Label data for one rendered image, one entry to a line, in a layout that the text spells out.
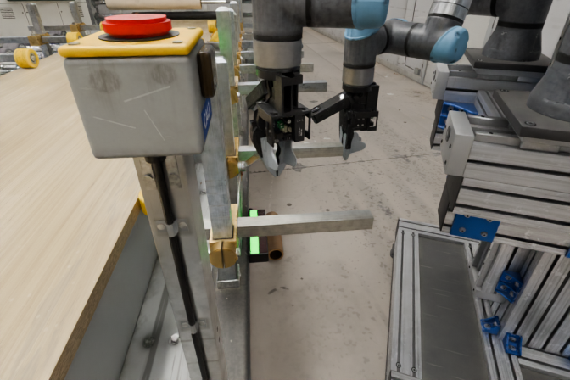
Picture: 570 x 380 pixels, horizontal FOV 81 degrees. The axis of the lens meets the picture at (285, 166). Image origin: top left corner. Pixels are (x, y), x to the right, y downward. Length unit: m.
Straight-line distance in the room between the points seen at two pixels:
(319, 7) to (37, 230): 0.55
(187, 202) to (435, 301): 1.25
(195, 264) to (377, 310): 1.35
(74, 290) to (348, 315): 1.21
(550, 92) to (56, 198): 0.90
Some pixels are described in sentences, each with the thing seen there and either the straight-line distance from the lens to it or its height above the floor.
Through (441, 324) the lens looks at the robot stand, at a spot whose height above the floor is 0.21.
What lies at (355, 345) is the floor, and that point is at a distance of 1.50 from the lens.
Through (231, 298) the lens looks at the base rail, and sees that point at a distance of 0.71.
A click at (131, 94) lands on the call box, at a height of 1.19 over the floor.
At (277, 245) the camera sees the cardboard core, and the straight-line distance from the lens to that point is 1.71.
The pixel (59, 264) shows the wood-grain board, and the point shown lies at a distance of 0.58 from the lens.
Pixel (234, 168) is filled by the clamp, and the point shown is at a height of 0.85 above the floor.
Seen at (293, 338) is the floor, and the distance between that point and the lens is 1.49.
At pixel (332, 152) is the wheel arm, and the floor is 0.84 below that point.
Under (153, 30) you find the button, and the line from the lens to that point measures 0.22.
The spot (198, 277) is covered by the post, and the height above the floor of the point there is 1.02.
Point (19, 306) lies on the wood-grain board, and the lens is 0.55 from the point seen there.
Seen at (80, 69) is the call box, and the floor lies 1.21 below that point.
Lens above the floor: 1.25
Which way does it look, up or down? 30 degrees down
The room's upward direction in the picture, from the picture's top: straight up
